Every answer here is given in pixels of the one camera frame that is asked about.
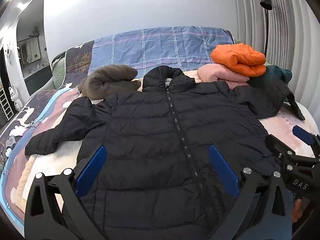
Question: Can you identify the folded pink puffer jacket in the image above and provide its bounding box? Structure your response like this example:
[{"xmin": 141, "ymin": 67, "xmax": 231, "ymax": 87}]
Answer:
[{"xmin": 197, "ymin": 64, "xmax": 250, "ymax": 83}]

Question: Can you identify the white bear figurine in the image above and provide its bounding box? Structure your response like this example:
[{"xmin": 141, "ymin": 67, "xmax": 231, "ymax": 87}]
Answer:
[{"xmin": 9, "ymin": 84, "xmax": 21, "ymax": 110}]

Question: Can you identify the pig printed blanket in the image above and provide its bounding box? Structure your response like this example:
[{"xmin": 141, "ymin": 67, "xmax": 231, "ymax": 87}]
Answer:
[{"xmin": 10, "ymin": 70, "xmax": 320, "ymax": 230}]

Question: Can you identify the dark deer printed quilt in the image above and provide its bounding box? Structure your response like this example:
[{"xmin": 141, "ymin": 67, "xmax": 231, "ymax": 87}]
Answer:
[{"xmin": 0, "ymin": 40, "xmax": 95, "ymax": 200}]

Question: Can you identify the dark grey cabinet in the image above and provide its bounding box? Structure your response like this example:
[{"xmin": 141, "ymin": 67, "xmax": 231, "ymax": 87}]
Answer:
[{"xmin": 24, "ymin": 64, "xmax": 53, "ymax": 96}]

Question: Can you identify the white bear wall clock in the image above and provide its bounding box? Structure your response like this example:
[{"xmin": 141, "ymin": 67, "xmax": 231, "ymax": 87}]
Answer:
[{"xmin": 4, "ymin": 40, "xmax": 13, "ymax": 64}]

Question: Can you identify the blue plaid sheet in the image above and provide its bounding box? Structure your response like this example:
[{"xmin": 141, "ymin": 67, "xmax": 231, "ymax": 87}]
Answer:
[{"xmin": 87, "ymin": 26, "xmax": 234, "ymax": 77}]

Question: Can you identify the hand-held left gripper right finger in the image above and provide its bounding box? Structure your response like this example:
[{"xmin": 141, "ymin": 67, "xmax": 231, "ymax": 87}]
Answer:
[{"xmin": 208, "ymin": 144, "xmax": 293, "ymax": 240}]

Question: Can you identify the black puffer jacket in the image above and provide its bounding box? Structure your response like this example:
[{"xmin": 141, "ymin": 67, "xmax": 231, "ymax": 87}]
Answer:
[{"xmin": 24, "ymin": 65, "xmax": 306, "ymax": 240}]

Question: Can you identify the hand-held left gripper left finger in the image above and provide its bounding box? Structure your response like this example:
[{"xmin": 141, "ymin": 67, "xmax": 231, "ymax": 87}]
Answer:
[{"xmin": 24, "ymin": 144, "xmax": 108, "ymax": 240}]

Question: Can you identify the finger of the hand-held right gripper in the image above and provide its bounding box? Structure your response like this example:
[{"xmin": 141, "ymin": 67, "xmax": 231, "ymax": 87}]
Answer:
[
  {"xmin": 265, "ymin": 134, "xmax": 297, "ymax": 167},
  {"xmin": 292, "ymin": 125, "xmax": 320, "ymax": 155}
]

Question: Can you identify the grey curtain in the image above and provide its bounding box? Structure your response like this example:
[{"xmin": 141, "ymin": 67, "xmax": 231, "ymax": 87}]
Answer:
[{"xmin": 232, "ymin": 0, "xmax": 320, "ymax": 123}]

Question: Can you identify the folded orange puffer jacket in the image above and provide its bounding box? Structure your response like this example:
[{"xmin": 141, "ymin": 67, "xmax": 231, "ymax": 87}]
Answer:
[{"xmin": 211, "ymin": 43, "xmax": 267, "ymax": 77}]

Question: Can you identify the dark teal garment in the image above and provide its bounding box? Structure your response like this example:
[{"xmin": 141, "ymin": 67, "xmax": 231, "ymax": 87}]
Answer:
[{"xmin": 247, "ymin": 65, "xmax": 293, "ymax": 85}]

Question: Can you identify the person's right hand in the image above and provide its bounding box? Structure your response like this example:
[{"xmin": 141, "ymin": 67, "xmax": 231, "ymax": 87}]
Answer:
[{"xmin": 292, "ymin": 199, "xmax": 304, "ymax": 224}]

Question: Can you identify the folded brown fleece garment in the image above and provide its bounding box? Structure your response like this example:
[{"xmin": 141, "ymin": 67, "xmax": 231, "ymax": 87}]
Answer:
[{"xmin": 78, "ymin": 64, "xmax": 142, "ymax": 99}]

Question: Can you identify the black floor lamp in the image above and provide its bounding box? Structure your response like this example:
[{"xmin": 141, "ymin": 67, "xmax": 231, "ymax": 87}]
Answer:
[{"xmin": 259, "ymin": 0, "xmax": 273, "ymax": 61}]

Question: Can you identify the white ladder shelf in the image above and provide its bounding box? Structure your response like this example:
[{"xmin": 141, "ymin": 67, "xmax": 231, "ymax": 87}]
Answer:
[{"xmin": 0, "ymin": 86, "xmax": 13, "ymax": 122}]

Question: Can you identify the wall mirror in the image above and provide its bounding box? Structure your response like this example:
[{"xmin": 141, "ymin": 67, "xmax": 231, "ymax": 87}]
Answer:
[{"xmin": 17, "ymin": 38, "xmax": 42, "ymax": 66}]

